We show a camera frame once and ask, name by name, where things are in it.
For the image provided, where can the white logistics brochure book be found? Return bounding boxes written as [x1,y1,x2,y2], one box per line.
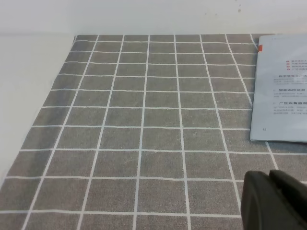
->
[250,34,307,142]

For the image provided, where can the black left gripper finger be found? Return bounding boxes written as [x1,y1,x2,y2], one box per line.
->
[241,170,307,230]

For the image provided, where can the grey checked tablecloth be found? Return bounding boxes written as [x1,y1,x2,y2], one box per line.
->
[0,34,307,230]

